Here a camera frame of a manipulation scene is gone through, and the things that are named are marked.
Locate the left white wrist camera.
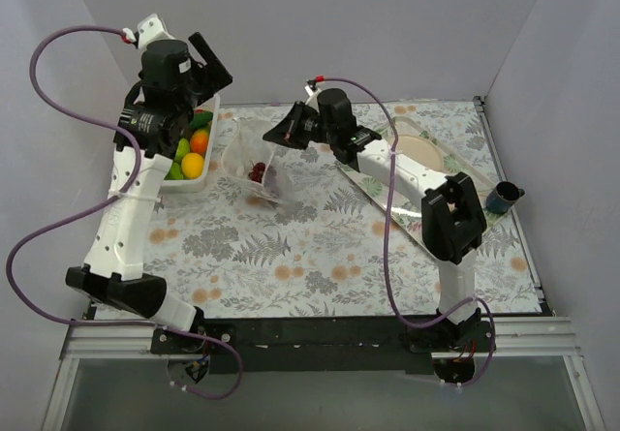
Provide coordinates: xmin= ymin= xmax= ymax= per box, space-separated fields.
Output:
xmin=121 ymin=14 xmax=173 ymax=50

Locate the white plastic basket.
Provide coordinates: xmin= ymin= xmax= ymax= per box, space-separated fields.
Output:
xmin=161 ymin=94 xmax=220 ymax=193

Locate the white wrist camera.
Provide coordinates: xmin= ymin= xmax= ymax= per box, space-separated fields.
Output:
xmin=304 ymin=78 xmax=322 ymax=110
xmin=121 ymin=14 xmax=173 ymax=50

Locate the green cucumber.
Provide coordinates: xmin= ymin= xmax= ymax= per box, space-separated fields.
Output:
xmin=189 ymin=110 xmax=213 ymax=131

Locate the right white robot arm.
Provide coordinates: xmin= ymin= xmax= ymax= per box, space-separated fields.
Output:
xmin=263 ymin=88 xmax=486 ymax=352

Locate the purple grape bunch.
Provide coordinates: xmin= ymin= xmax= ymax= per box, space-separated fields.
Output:
xmin=248 ymin=162 xmax=267 ymax=183

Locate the green apple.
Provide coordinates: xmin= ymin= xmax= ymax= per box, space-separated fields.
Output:
xmin=174 ymin=139 xmax=191 ymax=164

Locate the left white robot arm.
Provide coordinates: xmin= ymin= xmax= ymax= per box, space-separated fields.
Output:
xmin=66 ymin=32 xmax=233 ymax=354

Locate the beige pink round plate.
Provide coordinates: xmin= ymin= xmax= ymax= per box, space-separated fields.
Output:
xmin=397 ymin=135 xmax=444 ymax=172

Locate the yellow lemon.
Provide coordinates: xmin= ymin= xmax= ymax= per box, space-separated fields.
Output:
xmin=181 ymin=152 xmax=204 ymax=180

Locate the floral rectangular tray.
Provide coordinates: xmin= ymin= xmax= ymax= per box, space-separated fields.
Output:
xmin=339 ymin=116 xmax=496 ymax=244

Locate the orange fruit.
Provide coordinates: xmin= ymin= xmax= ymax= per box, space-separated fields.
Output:
xmin=190 ymin=129 xmax=209 ymax=156

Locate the dark blue mug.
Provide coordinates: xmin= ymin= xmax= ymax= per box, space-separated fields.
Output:
xmin=485 ymin=181 xmax=525 ymax=214

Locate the floral table mat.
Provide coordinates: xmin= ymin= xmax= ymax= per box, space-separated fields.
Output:
xmin=94 ymin=101 xmax=543 ymax=319

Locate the aluminium frame rail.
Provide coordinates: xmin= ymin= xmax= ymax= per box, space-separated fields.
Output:
xmin=61 ymin=317 xmax=580 ymax=358

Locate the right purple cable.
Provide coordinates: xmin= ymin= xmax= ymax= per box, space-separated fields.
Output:
xmin=319 ymin=76 xmax=495 ymax=387

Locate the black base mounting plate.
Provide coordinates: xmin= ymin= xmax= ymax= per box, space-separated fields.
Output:
xmin=149 ymin=316 xmax=491 ymax=375

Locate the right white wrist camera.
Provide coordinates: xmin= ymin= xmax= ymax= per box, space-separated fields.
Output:
xmin=304 ymin=78 xmax=322 ymax=110

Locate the clear zip top bag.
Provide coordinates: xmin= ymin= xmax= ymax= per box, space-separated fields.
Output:
xmin=221 ymin=118 xmax=295 ymax=207

